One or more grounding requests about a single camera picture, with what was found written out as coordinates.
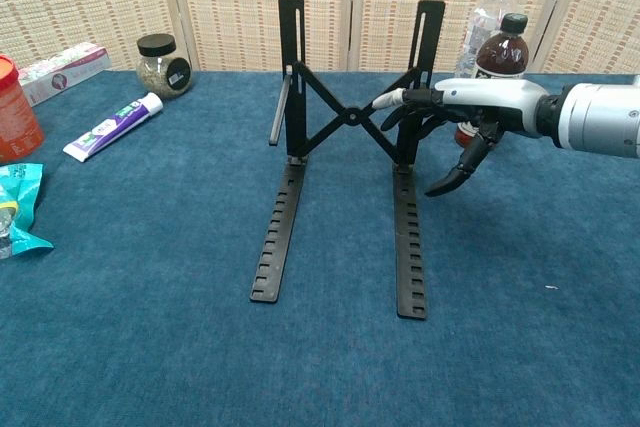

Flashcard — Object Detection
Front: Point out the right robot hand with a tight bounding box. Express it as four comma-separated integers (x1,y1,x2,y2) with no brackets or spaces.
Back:
372,77,551,197

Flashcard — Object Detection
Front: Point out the black folding laptop stand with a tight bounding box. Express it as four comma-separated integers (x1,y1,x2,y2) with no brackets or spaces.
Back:
249,0,447,321

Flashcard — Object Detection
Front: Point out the dark tea bottle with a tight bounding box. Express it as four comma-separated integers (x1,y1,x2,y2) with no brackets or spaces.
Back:
453,12,530,148

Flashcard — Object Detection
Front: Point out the clear plastic water bottle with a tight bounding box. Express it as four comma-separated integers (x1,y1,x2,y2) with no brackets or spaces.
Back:
453,0,522,81

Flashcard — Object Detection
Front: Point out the bamboo folding screen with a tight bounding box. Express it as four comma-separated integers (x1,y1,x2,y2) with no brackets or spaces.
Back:
0,0,640,74

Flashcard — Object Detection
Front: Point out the glass jar black lid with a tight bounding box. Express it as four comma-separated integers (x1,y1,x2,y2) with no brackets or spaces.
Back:
136,33,194,101

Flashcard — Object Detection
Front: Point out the purple white toothpaste tube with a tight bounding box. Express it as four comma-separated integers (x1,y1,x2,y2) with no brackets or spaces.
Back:
62,92,165,164

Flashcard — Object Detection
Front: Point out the blue table mat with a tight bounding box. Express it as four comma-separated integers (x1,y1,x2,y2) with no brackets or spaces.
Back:
0,70,640,427

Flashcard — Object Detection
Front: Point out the floral toothpaste carton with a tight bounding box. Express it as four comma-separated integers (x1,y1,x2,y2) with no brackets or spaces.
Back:
17,42,112,108

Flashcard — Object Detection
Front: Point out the red orange-lidded canister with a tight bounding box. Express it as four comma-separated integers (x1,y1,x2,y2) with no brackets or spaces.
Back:
0,53,46,165

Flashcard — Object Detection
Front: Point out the teal snack bag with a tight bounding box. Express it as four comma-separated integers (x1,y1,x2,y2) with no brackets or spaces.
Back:
0,162,55,261

